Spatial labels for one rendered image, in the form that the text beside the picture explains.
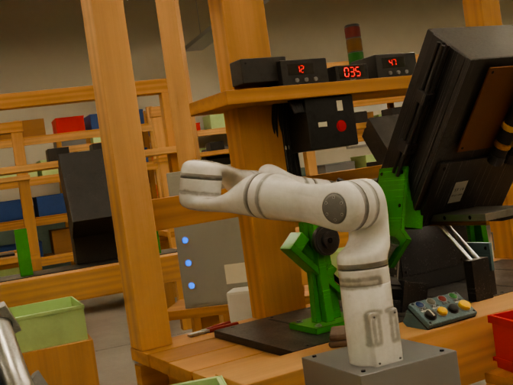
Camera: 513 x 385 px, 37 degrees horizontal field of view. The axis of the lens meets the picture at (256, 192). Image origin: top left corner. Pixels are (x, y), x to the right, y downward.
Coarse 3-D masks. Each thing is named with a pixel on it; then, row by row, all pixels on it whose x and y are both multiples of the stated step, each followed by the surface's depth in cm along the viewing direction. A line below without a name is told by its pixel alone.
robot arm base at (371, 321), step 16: (352, 272) 137; (368, 272) 137; (384, 272) 138; (352, 288) 138; (368, 288) 137; (384, 288) 138; (352, 304) 138; (368, 304) 137; (384, 304) 137; (352, 320) 138; (368, 320) 136; (384, 320) 137; (352, 336) 139; (368, 336) 137; (384, 336) 137; (400, 336) 139; (352, 352) 139; (368, 352) 137; (384, 352) 137; (400, 352) 138
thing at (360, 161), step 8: (400, 96) 982; (360, 104) 964; (368, 104) 967; (376, 104) 971; (392, 104) 1032; (368, 112) 980; (360, 136) 963; (352, 160) 1009; (360, 160) 988; (368, 160) 975; (320, 168) 972; (328, 168) 959; (336, 168) 962; (344, 168) 966; (352, 168) 969
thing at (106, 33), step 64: (256, 0) 228; (128, 64) 208; (128, 128) 207; (256, 128) 226; (128, 192) 206; (512, 192) 274; (128, 256) 206; (256, 256) 225; (512, 256) 274; (128, 320) 213
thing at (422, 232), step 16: (416, 240) 226; (432, 240) 229; (448, 240) 232; (464, 240) 235; (416, 256) 226; (432, 256) 229; (448, 256) 232; (400, 272) 223; (416, 272) 225; (432, 272) 229; (448, 272) 232; (464, 272) 235
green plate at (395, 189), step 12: (384, 168) 212; (408, 168) 204; (384, 180) 211; (396, 180) 207; (408, 180) 206; (384, 192) 211; (396, 192) 206; (408, 192) 206; (396, 204) 205; (408, 204) 205; (396, 216) 205; (408, 216) 205; (420, 216) 207; (396, 228) 204; (408, 228) 209; (420, 228) 207
